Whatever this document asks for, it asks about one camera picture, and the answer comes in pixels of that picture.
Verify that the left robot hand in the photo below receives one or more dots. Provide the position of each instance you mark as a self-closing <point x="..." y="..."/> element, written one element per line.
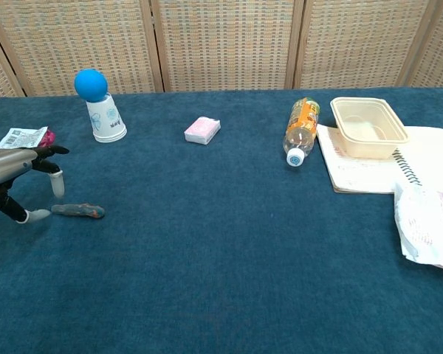
<point x="7" y="164"/>

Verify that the white pink spout pouch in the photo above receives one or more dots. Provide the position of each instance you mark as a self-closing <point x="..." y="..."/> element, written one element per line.
<point x="22" y="138"/>

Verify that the white paper cup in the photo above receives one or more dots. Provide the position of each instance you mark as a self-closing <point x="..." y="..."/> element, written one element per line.
<point x="107" y="123"/>

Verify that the blue ball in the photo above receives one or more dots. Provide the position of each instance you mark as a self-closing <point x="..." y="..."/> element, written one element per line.
<point x="90" y="85"/>

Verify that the pink tissue pack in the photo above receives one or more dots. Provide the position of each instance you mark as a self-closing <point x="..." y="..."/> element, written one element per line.
<point x="202" y="130"/>

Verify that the blue table cloth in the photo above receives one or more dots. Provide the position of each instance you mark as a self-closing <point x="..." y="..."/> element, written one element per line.
<point x="221" y="239"/>

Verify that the woven folding screen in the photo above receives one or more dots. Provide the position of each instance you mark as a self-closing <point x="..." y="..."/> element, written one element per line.
<point x="225" y="44"/>

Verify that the plastic bottle orange label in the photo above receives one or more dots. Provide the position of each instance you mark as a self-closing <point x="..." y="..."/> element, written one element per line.
<point x="301" y="129"/>

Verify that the white spiral notebook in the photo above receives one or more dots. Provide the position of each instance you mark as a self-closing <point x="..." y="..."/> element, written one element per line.
<point x="358" y="173"/>

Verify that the beige plastic food container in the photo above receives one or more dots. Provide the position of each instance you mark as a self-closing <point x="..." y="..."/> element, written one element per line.
<point x="369" y="127"/>

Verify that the white pink printed plastic bag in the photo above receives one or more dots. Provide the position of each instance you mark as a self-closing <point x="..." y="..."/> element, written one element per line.
<point x="424" y="225"/>

